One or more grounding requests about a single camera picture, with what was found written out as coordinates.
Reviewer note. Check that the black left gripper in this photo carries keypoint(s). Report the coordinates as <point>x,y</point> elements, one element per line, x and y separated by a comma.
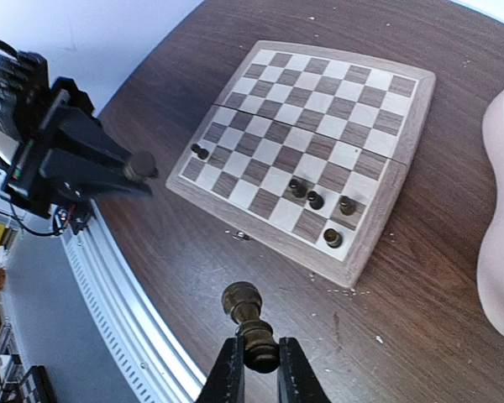
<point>61,154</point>

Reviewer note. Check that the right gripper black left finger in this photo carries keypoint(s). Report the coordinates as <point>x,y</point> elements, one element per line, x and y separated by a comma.
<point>225,383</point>

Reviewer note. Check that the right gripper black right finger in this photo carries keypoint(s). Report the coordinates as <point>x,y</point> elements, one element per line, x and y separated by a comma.
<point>296,381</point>

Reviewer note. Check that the dark bishop chess piece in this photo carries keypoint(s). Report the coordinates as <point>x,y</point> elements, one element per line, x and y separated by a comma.
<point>141,167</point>

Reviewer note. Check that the dark knight chess piece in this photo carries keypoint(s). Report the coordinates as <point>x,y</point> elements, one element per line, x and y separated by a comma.
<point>242,303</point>

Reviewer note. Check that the dark rook chess piece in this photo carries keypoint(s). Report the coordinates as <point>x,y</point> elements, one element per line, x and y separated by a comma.
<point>199,151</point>
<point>347,206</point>

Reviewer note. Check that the wooden chess board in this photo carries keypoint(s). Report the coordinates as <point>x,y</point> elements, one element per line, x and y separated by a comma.
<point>348,124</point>

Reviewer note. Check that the pink double bowl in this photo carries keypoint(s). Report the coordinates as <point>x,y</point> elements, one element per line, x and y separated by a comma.
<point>490,264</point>

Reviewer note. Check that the front aluminium rail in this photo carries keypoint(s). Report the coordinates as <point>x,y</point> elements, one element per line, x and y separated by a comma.
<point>151,359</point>

